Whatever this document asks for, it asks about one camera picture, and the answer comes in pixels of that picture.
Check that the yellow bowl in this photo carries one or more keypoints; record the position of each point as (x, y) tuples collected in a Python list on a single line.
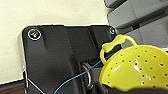
[(140, 66)]

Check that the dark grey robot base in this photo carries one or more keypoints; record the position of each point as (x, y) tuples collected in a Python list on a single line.
[(50, 56)]

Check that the grey bin green lid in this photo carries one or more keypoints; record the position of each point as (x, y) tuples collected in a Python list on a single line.
[(140, 13)]

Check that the grey bin black lid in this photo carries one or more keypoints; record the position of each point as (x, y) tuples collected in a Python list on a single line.
[(115, 2)]

